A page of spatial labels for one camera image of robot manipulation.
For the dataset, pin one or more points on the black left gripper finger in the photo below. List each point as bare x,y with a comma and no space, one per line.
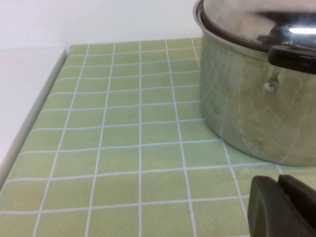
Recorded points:
276,212

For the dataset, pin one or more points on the stainless steel pot lid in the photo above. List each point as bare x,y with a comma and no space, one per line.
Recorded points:
234,24

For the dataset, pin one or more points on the green checked tablecloth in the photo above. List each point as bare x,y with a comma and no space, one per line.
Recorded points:
123,148

